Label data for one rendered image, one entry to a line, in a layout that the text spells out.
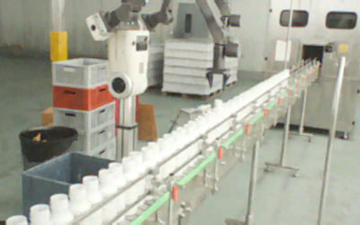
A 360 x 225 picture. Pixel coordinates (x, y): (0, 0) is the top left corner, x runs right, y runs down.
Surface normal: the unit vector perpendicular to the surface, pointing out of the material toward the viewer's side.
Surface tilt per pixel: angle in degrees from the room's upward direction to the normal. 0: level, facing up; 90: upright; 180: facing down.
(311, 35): 90
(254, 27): 90
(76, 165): 90
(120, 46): 90
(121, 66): 101
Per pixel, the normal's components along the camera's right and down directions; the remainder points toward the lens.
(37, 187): -0.40, 0.18
